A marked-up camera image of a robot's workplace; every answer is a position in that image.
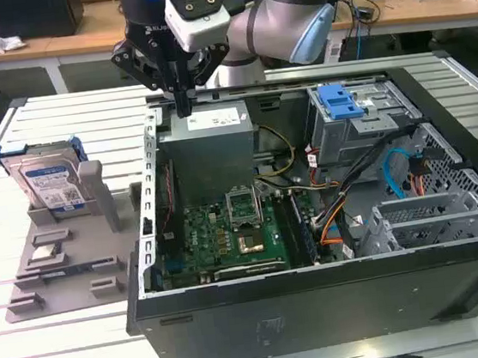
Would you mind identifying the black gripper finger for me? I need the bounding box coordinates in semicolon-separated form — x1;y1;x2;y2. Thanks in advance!
110;35;187;125
178;41;237;118

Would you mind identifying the hard disk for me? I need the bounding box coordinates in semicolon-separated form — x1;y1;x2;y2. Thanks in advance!
0;135;94;222

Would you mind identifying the blue data wire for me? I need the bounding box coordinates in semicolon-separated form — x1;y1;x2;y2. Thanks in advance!
381;145;419;200

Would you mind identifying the orange yellow power wire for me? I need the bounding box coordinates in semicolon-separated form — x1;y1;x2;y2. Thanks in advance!
407;150;445;197

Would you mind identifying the grey metal disk bay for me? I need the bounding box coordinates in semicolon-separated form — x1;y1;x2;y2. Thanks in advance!
354;189;478;257

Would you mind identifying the wooden desk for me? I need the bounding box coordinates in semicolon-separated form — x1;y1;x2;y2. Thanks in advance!
0;0;478;82

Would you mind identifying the grey power supply unit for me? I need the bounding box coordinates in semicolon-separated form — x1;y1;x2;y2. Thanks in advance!
154;101;263;209

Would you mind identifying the metal socket cover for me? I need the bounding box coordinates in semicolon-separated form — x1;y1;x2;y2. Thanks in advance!
225;183;263;233

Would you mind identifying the blue plastic drive latch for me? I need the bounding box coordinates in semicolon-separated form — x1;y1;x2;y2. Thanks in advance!
317;82;365;122

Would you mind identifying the large black box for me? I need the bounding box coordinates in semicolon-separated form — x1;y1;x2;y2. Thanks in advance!
0;0;88;45

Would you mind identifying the crumpled white paper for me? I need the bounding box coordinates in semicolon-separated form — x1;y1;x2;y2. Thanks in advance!
0;26;29;55

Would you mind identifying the grey metal drive cage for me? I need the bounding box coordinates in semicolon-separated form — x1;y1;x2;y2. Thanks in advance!
300;73;430;190

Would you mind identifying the thin metal locking lever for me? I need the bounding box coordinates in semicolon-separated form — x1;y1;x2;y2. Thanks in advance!
252;182;268;225

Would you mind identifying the green motherboard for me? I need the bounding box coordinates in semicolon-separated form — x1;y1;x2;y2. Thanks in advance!
155;190;324;290

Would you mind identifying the black RAM slot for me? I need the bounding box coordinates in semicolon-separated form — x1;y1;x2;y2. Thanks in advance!
271;191;313;270

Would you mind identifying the CPU socket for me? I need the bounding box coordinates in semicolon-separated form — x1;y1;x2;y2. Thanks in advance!
235;225;274;258

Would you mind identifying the installed RAM stick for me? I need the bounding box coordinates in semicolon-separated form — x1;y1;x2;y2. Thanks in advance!
288;191;321;267

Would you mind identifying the grey parts rack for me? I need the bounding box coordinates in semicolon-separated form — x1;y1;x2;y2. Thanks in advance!
0;155;158;324

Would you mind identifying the silver CPU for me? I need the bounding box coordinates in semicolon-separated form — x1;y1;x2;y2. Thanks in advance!
28;244;59;263

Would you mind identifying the black open PC case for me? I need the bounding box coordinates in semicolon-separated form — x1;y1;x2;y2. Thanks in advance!
100;57;478;358

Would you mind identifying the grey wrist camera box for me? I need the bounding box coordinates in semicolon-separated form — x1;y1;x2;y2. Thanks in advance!
160;0;236;55

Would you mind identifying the yellow black wire bundle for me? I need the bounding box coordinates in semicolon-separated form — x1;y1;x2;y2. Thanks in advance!
250;121;300;180

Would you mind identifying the black cable bundle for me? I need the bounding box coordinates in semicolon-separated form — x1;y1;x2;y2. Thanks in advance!
303;123;432;228

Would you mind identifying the orange flat cable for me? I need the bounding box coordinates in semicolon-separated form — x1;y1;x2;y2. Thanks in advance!
316;208;351;246

